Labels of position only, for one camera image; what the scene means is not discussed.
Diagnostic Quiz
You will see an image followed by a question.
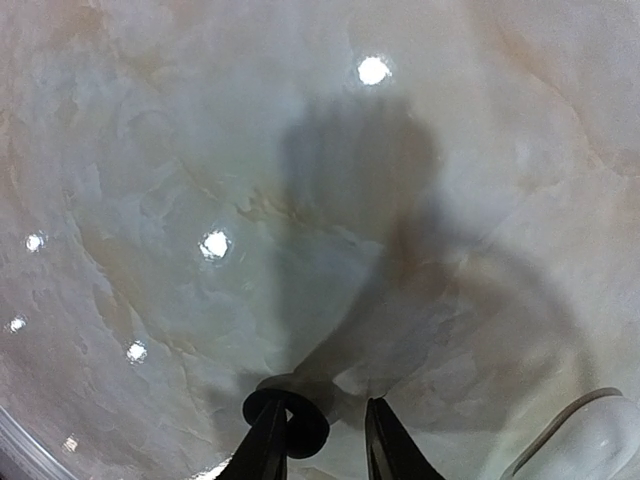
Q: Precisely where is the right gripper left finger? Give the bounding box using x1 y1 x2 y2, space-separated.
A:
229 397 287 480

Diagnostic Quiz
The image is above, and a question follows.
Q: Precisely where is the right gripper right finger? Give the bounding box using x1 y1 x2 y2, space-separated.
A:
365 398 444 480

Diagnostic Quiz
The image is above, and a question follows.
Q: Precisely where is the black clip earbud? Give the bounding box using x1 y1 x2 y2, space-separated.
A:
242 388 330 459

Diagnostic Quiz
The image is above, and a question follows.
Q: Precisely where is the white case with black window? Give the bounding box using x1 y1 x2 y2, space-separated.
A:
502 387 639 479

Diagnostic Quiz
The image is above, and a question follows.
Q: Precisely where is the aluminium front rail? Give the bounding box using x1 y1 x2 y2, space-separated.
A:
1 408 76 480

